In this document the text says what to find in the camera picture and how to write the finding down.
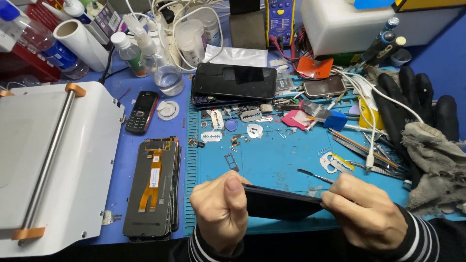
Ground white power strip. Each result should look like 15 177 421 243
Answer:
146 7 183 66

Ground white yellow opening tool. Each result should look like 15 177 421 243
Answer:
320 152 355 175

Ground black keypad phone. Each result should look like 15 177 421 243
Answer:
125 90 160 135

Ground white laminating machine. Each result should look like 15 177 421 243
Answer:
0 81 125 258

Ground thin metal spudger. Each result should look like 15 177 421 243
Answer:
297 168 335 185

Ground green label small bottle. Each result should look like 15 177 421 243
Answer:
110 32 148 78

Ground black memory card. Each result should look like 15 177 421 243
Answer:
275 78 294 92

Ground grey rag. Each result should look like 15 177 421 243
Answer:
400 122 466 218

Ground razor blade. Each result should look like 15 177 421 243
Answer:
211 109 225 130
200 131 223 143
240 109 263 123

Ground person's left hand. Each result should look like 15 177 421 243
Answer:
189 170 252 256

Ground white plastic container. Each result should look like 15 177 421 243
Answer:
300 0 465 57

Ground blue plastic pry tool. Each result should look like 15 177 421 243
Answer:
323 111 349 132

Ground black glove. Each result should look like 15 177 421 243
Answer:
371 65 460 190

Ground clear squeeze bottle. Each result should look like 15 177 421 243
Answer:
123 15 185 97

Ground white charging cable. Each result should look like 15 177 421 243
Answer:
329 66 424 172

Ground blue repair mat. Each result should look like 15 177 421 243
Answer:
183 65 466 236

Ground blue label water bottle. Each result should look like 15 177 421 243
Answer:
0 0 90 81

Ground stack of phone screens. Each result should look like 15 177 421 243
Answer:
122 136 182 242

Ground red box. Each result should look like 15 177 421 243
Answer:
0 0 64 82

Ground metal sim tray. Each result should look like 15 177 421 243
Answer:
224 152 241 173

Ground person's right hand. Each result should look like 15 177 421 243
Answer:
320 173 408 252

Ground black screwdriver blue cap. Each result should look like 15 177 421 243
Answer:
360 17 400 62

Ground grey block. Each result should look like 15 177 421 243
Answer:
228 10 267 50

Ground black screwdriver white tip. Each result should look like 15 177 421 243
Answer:
365 36 407 67

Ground small brown phone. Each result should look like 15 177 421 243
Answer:
302 75 347 100

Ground orange plastic card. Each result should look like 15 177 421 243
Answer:
296 56 334 80

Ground pink plastic card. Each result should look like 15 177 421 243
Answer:
281 109 311 131

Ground white triangular pick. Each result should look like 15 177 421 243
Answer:
246 123 264 140

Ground orange handled tool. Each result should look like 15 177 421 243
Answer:
327 128 401 169

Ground red multimeter leads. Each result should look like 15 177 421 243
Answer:
269 25 315 79

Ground white paper roll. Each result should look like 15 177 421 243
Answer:
53 19 110 73

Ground yellow small bottle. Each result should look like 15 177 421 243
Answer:
358 95 386 131

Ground white round sticker disc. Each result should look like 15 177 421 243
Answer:
157 100 180 122

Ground white plastic jar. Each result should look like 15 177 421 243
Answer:
174 19 207 67
193 5 221 48

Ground blue yellow multimeter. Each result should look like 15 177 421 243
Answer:
265 0 296 48

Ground silver foil bag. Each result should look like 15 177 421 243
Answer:
203 44 269 68

